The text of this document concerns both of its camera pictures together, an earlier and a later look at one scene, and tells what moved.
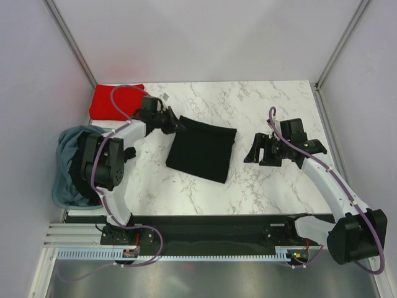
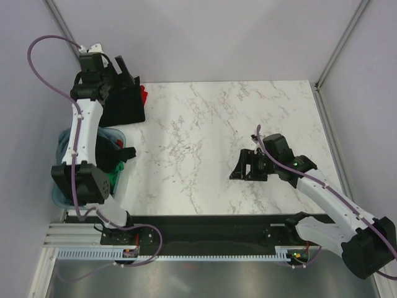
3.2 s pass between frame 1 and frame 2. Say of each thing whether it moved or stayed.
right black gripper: moved
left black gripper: moved
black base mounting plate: stayed
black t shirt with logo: moved
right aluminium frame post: stayed
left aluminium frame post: stayed
